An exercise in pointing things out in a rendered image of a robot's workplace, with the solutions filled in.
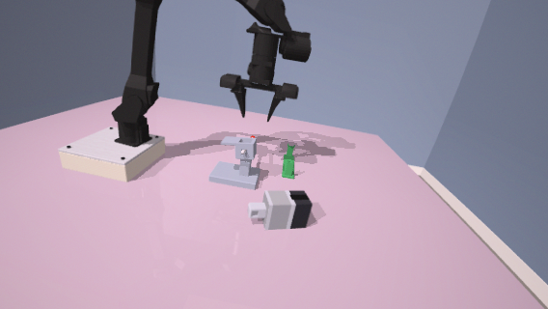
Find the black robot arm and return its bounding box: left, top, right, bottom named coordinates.
left=111, top=0, right=312, bottom=147

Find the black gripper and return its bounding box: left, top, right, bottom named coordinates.
left=220, top=54, right=299, bottom=122

